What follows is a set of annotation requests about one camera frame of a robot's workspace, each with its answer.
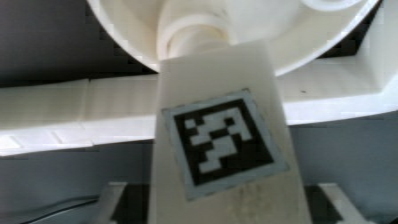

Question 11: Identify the white round stool seat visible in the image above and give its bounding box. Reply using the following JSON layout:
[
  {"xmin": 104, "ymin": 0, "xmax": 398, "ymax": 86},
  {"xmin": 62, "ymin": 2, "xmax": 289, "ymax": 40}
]
[{"xmin": 85, "ymin": 0, "xmax": 380, "ymax": 75}]

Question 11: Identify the white stool leg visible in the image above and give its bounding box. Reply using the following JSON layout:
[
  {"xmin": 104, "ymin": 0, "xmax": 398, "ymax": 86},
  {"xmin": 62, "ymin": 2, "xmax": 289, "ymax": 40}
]
[{"xmin": 149, "ymin": 41, "xmax": 310, "ymax": 224}]

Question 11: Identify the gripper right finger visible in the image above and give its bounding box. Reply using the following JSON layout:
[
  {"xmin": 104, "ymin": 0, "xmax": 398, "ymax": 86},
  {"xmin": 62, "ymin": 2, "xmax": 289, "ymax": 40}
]
[{"xmin": 319, "ymin": 183, "xmax": 373, "ymax": 224}]

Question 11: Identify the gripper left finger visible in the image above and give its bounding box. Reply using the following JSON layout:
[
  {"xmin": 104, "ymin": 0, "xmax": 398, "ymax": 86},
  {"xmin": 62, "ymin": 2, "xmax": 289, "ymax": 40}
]
[{"xmin": 90, "ymin": 182, "xmax": 127, "ymax": 224}]

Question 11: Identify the white front rail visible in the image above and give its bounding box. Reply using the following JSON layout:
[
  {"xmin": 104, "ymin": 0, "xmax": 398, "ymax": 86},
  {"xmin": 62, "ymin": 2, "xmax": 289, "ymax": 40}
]
[{"xmin": 0, "ymin": 55, "xmax": 398, "ymax": 156}]

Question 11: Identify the black cable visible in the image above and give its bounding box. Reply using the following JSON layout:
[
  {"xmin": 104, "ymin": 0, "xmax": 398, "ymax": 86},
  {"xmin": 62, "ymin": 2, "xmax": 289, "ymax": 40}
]
[{"xmin": 0, "ymin": 196, "xmax": 99, "ymax": 224}]

